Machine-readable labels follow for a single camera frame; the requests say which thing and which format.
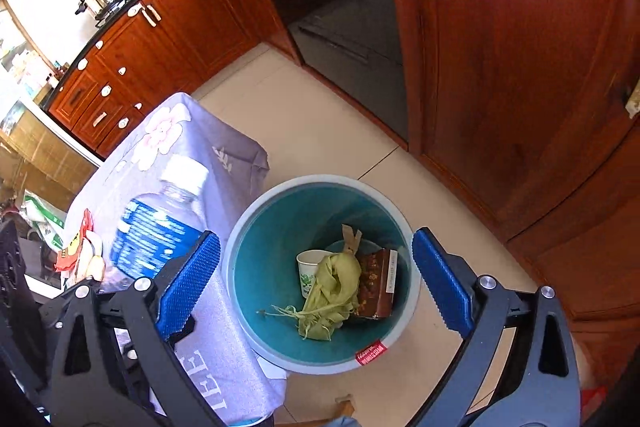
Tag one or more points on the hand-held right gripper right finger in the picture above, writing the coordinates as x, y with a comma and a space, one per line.
442, 282

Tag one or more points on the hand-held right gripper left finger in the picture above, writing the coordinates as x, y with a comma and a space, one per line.
187, 287

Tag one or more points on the brown cardboard box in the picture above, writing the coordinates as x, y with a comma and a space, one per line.
380, 287

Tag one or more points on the red snack bag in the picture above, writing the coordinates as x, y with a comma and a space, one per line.
75, 252

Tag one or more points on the clear plastic water bottle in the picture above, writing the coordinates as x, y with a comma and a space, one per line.
155, 227

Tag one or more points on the grey bin with teal inside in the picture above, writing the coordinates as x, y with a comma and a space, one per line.
260, 257

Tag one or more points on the green corn husk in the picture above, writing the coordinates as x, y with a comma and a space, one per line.
335, 277

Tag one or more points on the white paper cup green print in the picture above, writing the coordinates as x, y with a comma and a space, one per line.
310, 272

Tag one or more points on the green and white shopping bag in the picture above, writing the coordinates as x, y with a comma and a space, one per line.
42, 214

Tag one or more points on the purple floral tablecloth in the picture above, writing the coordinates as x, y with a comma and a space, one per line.
240, 347

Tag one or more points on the glass sliding door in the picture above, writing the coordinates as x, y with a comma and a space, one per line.
45, 142

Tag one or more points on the light blue cloth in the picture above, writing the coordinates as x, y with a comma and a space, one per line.
345, 422

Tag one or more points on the wooden kitchen cabinets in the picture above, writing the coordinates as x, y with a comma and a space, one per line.
500, 57

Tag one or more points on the black built-in oven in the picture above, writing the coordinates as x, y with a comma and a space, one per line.
340, 32

